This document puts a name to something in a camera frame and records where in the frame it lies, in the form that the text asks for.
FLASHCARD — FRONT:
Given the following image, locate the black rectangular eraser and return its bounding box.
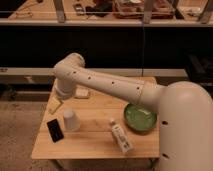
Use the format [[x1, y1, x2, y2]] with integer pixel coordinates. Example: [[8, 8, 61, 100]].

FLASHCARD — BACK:
[[47, 119, 64, 142]]

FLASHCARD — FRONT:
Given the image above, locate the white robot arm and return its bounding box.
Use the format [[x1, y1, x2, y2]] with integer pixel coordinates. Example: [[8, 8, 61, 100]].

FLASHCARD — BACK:
[[53, 53, 213, 171]]

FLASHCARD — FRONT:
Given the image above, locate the clear plastic food tray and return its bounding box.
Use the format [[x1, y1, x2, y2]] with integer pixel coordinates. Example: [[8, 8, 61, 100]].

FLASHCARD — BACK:
[[113, 0, 175, 19]]

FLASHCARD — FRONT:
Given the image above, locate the wooden table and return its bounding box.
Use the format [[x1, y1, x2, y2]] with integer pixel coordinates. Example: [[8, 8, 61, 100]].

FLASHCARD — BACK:
[[31, 90, 159, 162]]

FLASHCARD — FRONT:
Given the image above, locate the yellow sponge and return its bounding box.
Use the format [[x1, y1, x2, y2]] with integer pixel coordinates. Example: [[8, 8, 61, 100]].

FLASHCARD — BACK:
[[48, 97, 63, 114]]

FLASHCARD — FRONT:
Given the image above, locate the dark equipment at right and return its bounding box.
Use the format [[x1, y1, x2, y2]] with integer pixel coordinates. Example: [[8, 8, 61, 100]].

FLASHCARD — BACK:
[[186, 55, 213, 83]]

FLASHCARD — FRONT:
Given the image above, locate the white upturned paper cup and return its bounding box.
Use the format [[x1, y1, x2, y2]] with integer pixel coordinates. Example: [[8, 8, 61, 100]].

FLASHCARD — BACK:
[[63, 109, 80, 131]]

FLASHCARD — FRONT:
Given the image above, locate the white tube bottle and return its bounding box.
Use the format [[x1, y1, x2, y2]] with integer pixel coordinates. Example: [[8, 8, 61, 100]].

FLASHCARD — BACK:
[[110, 119, 133, 154]]

